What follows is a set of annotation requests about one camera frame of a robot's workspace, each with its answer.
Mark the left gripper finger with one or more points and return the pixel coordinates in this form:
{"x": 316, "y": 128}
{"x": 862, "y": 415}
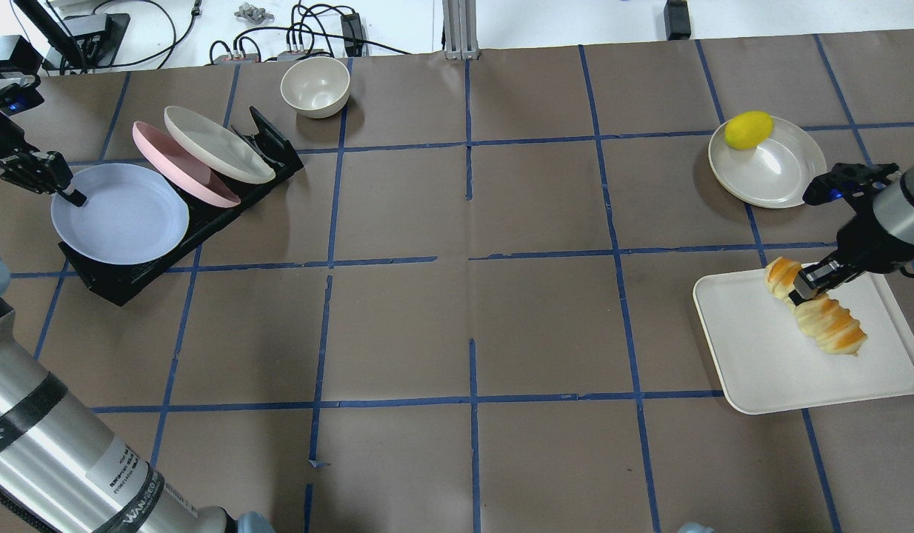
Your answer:
{"x": 73, "y": 196}

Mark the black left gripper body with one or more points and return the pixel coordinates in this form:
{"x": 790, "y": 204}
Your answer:
{"x": 3, "y": 143}

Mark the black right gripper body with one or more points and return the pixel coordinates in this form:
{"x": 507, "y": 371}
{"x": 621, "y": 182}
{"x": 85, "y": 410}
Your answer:
{"x": 869, "y": 249}

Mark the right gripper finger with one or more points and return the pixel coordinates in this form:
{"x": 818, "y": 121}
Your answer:
{"x": 797, "y": 296}

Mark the striped bread roll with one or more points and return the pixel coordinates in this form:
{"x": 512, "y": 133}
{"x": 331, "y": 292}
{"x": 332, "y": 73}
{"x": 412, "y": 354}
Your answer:
{"x": 823, "y": 319}

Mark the blue plate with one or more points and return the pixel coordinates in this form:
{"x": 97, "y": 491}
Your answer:
{"x": 131, "y": 215}

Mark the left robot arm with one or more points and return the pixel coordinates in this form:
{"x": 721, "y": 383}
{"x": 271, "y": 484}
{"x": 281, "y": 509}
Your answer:
{"x": 64, "y": 470}

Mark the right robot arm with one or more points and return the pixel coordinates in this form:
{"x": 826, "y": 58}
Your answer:
{"x": 880, "y": 190}

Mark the black plate rack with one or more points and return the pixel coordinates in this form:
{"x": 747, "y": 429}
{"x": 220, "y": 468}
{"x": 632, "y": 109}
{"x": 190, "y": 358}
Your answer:
{"x": 120, "y": 283}

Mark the pink plate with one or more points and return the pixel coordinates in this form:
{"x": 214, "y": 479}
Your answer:
{"x": 181, "y": 168}

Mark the cream white plate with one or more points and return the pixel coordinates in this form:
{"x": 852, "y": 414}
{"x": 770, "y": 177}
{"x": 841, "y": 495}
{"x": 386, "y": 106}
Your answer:
{"x": 219, "y": 148}

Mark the white rectangular tray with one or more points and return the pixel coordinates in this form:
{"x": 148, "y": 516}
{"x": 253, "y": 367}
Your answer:
{"x": 765, "y": 364}

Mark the white shallow dish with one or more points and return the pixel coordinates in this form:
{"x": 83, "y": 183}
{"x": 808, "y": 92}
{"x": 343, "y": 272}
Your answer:
{"x": 775, "y": 173}

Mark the black monitor stand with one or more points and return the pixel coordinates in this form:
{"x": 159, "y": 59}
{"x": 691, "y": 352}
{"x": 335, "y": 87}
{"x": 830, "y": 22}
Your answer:
{"x": 79, "y": 43}

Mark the yellow lemon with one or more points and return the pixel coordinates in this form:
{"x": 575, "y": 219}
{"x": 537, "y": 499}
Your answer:
{"x": 749, "y": 129}

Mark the silver metal connector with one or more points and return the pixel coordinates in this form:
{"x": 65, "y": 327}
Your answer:
{"x": 253, "y": 14}

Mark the cream bowl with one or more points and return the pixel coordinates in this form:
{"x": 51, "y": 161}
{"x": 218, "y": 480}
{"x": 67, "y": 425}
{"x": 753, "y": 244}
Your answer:
{"x": 316, "y": 87}

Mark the black power adapter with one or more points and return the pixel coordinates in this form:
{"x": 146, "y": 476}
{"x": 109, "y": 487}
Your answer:
{"x": 677, "y": 23}

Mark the aluminium frame post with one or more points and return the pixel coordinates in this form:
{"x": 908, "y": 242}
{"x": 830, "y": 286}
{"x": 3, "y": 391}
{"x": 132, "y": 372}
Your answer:
{"x": 460, "y": 30}

